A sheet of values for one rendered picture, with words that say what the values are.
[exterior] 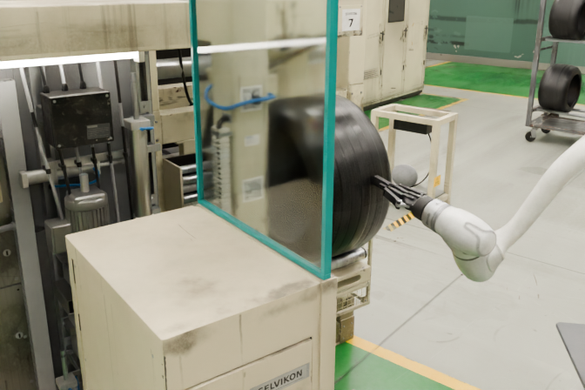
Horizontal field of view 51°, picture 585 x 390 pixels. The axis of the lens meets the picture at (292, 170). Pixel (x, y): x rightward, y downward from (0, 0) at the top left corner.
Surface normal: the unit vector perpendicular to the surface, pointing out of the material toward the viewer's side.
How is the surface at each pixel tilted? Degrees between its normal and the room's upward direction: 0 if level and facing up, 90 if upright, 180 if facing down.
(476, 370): 0
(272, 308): 90
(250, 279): 0
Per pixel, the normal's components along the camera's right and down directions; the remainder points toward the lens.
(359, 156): 0.51, -0.25
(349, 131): 0.41, -0.51
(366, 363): 0.00, -0.95
